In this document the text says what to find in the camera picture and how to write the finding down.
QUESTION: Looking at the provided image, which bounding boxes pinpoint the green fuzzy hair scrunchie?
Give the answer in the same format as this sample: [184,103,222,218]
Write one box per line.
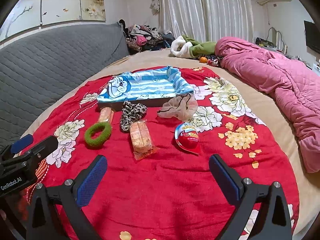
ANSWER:
[84,121,112,148]

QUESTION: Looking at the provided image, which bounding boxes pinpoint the small bread package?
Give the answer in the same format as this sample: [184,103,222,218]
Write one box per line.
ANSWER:
[98,107,114,124]

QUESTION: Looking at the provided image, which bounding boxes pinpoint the large bread package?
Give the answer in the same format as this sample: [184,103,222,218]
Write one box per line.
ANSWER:
[130,121,157,161]

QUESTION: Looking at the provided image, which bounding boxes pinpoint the leopard print scrunchie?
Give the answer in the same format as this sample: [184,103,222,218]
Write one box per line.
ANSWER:
[120,101,148,132]

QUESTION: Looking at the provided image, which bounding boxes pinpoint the red Kinder egg toy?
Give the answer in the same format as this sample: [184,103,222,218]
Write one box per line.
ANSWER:
[174,122,202,155]

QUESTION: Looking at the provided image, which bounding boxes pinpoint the beige sheer scrunchie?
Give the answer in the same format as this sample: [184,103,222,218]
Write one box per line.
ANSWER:
[157,93,198,122]

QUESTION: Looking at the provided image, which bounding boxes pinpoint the beige bed sheet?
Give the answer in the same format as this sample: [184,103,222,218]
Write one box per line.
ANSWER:
[28,50,319,239]

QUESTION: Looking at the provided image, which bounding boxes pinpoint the grey quilted headboard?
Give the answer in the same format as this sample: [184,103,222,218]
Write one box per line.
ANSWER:
[1,23,129,147]

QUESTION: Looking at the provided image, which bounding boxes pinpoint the red floral blanket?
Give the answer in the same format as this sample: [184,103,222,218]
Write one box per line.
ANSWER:
[33,67,299,239]

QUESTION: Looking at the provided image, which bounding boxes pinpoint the blue striped cartoon tray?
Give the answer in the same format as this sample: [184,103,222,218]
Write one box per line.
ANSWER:
[97,66,194,105]

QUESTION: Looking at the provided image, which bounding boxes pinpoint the pink quilted comforter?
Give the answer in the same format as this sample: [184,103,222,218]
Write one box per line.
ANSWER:
[215,37,319,173]

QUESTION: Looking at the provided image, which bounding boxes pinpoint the pile of clothes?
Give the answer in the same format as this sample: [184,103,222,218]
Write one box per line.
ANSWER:
[118,19,175,55]

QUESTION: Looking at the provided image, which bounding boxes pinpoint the colourful snack wrappers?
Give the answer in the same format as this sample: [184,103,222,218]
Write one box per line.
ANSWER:
[207,55,223,67]

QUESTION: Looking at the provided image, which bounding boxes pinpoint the orange fruit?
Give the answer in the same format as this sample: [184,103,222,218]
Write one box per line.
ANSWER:
[199,56,208,63]

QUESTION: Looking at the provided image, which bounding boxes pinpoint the green and white garment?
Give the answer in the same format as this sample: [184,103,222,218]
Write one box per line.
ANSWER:
[170,35,216,59]

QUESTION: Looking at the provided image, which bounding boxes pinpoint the cluttered side desk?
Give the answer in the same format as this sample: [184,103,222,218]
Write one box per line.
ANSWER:
[254,27,311,69]

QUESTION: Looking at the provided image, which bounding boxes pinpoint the black television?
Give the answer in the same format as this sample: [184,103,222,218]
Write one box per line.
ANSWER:
[304,21,320,54]

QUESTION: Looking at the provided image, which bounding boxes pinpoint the white striped curtain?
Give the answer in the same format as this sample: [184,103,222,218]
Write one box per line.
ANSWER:
[150,0,254,42]

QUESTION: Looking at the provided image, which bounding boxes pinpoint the floral wall painting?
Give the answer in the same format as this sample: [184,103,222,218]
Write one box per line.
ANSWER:
[1,0,106,41]

